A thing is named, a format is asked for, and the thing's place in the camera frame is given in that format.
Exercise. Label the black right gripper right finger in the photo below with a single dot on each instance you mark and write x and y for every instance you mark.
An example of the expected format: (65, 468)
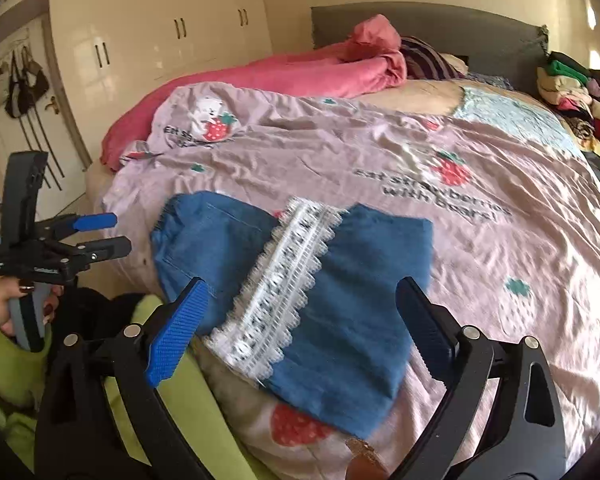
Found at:
(432, 328)

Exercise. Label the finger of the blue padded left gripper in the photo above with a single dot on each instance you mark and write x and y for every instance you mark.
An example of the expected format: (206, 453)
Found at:
(87, 222)

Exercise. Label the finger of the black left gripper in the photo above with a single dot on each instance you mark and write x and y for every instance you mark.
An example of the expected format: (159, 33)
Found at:
(95, 251)

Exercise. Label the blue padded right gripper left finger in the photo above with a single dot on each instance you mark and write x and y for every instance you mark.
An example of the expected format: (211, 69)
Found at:
(170, 329)

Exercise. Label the blue denim lace-trimmed pants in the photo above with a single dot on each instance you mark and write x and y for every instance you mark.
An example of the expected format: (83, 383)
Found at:
(302, 304)

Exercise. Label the left hand with red nails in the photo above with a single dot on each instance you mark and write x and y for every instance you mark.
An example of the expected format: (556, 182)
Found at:
(12, 288)

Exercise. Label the green fleece sleeve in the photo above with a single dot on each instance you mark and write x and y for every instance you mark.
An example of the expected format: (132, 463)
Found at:
(81, 407)

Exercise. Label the pink strawberry print duvet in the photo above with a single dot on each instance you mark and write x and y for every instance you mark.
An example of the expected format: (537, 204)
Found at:
(515, 252)

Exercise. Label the bags hanging on door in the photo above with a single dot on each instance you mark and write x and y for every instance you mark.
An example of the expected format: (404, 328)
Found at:
(26, 85)

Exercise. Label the cream wardrobe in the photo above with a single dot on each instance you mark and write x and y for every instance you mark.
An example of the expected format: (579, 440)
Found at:
(111, 53)

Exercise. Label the light blue lace cloth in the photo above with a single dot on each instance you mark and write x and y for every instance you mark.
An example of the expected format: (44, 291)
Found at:
(524, 122)

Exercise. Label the striped purple pillow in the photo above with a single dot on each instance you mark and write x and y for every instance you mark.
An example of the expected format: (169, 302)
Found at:
(426, 63)

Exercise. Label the stack of folded clothes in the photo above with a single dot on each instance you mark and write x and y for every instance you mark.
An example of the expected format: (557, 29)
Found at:
(574, 92)

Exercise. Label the red pink blanket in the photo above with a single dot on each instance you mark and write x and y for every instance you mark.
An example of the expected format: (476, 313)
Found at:
(368, 61)

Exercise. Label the grey upholstered headboard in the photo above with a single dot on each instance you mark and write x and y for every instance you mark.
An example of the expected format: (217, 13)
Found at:
(494, 45)

